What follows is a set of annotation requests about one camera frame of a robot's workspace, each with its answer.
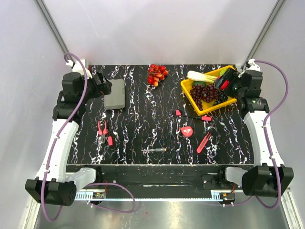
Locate red cherry bunch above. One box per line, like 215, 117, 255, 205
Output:
147, 64, 168, 87

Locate clear test pen screwdriver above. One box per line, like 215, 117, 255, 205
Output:
142, 148, 167, 152

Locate green avocado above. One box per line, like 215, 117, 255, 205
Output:
192, 81, 206, 86

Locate red handled pliers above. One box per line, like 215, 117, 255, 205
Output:
98, 119, 108, 144

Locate black grape bunch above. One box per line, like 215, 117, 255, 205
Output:
213, 92, 228, 106

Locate red tape measure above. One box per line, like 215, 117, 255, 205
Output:
180, 126, 193, 137

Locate green leafy vegetable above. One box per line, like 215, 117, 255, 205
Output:
217, 67, 228, 79

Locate yellow plastic tray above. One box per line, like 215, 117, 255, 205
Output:
181, 65, 237, 116

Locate red utility knife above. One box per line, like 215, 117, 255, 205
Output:
196, 132, 211, 154

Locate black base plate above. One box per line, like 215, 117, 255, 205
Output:
65, 164, 254, 200

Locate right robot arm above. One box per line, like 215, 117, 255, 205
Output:
214, 59, 294, 198

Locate dark red grape bunch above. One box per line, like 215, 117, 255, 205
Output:
190, 84, 220, 111

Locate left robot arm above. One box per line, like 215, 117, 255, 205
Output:
25, 55, 112, 206

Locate red hex key set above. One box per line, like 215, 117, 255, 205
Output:
175, 110, 182, 116

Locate white green leek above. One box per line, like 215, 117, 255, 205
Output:
186, 71, 218, 83

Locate grey plastic tool case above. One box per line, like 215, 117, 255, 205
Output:
104, 79, 125, 110

